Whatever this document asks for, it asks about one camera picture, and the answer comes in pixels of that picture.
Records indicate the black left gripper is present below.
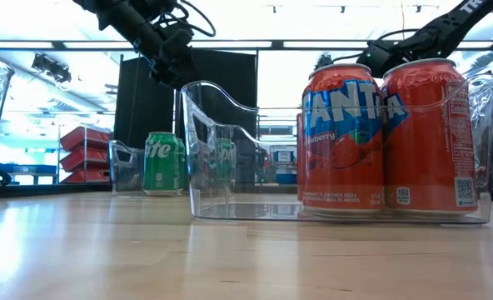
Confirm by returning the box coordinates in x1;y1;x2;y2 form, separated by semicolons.
146;27;200;89

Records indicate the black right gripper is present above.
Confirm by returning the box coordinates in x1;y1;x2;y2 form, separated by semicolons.
356;39;410;78

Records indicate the red Fanta soda can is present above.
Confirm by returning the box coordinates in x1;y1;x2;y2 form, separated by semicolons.
302;62;385;214
381;57;480;214
295;112;310;204

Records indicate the black ceiling device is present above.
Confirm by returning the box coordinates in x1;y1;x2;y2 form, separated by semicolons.
315;52;335;70
32;52;72;84

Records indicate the silver stand pole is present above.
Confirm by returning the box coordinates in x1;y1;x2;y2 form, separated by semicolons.
172;87;182;138

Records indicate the black backdrop panel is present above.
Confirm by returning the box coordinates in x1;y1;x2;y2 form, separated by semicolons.
113;48;259;193

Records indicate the red storage bin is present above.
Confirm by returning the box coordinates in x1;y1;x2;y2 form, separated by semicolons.
62;168;111;185
59;146;111;173
59;126;113;152

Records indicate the blue background table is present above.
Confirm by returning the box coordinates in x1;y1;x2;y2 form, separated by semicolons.
0;163;60;185

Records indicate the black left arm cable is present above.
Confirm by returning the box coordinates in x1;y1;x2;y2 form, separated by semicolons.
158;0;217;38

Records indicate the black horizontal frame bar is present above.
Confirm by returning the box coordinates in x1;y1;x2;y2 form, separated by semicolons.
0;39;493;52

